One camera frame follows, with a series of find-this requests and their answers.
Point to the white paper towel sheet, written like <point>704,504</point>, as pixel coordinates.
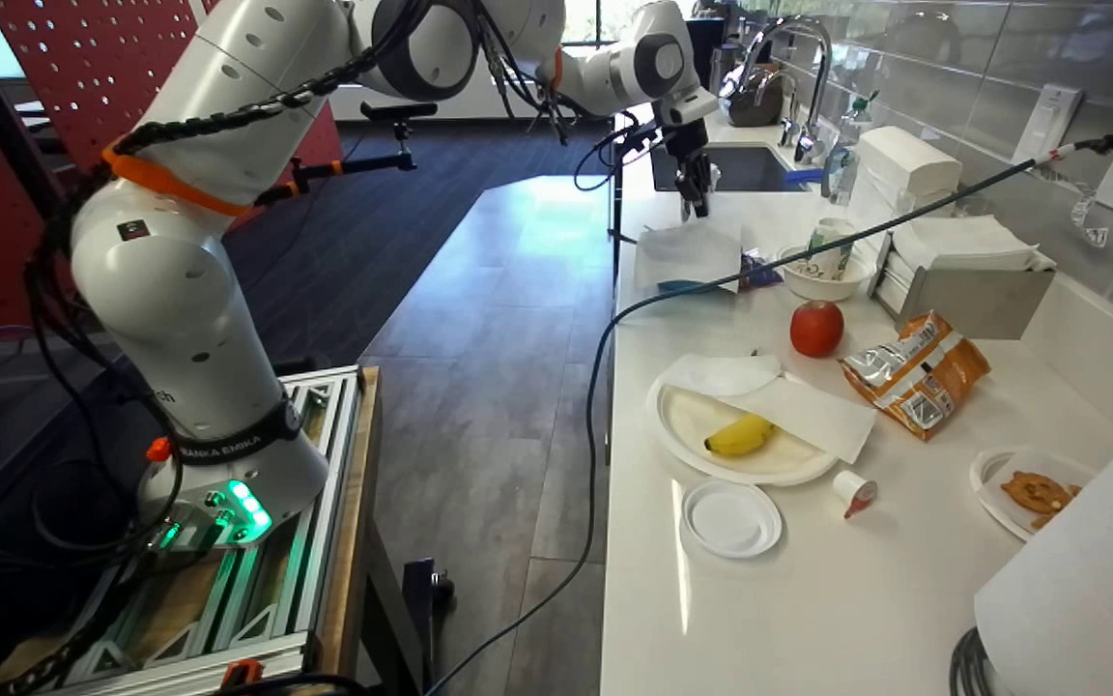
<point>684,253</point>

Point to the white bowl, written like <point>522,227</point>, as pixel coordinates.
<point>827,289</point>

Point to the aluminium frame robot table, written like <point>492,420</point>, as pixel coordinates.
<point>325,516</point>

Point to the white box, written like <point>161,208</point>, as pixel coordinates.
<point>969,305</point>

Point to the black stand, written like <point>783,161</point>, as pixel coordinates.
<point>613,219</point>

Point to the yellow banana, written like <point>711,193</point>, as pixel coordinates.
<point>738,438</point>

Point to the white napkin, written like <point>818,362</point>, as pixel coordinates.
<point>814,410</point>

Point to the white paper sign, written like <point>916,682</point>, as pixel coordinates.
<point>1046,121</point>

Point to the printed snack packet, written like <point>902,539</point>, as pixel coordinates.
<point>950,385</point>
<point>886,362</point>

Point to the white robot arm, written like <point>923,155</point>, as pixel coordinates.
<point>173,285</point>

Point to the black stool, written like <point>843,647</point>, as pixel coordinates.
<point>396,110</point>

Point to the chrome faucet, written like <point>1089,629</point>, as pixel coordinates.
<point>821,92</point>

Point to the red perforated panel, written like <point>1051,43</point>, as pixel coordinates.
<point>93,52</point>

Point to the small white plate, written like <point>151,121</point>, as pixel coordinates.
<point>986,500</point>

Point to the dark sink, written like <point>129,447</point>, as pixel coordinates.
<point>743,166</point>

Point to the small paper cup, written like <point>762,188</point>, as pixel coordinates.
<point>853,492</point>

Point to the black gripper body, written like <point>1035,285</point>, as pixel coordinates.
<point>688,146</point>

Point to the round white plastic lid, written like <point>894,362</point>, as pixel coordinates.
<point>733,518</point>

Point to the large white plate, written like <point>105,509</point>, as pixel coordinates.
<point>684,428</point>

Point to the red apple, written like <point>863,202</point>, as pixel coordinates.
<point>818,331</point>

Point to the stack of white napkins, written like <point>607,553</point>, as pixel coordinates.
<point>907,161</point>

